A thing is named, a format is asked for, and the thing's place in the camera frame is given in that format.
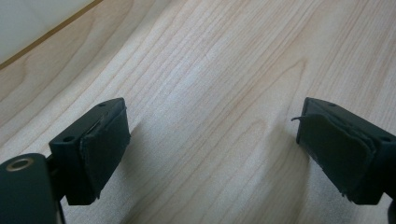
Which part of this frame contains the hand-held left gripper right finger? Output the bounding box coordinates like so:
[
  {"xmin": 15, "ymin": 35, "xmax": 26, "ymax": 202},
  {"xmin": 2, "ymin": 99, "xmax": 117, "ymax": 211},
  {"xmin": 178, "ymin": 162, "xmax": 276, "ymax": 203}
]
[{"xmin": 291, "ymin": 96, "xmax": 396, "ymax": 205}]

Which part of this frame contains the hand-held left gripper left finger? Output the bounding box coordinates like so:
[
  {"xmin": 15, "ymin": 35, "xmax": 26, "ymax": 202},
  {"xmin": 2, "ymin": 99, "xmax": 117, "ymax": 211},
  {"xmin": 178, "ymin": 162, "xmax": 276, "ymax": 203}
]
[{"xmin": 49, "ymin": 97, "xmax": 132, "ymax": 206}]

